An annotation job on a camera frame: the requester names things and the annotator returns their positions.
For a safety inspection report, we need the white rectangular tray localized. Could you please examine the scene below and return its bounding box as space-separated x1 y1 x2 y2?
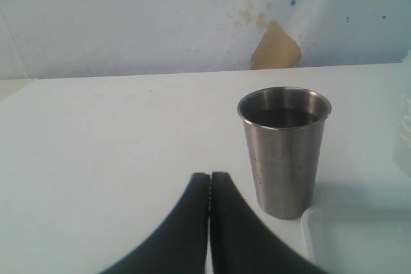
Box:
301 206 410 273

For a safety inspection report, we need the stainless steel cup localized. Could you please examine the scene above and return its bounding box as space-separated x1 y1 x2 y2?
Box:
237 87 331 219

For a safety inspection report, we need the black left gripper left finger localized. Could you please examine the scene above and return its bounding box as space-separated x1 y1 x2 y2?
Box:
104 173 210 273

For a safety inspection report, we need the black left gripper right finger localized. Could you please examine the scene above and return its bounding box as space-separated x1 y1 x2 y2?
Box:
210 172 325 273

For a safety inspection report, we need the translucent plastic container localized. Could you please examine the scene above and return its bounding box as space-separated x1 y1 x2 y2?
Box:
393 62 410 176

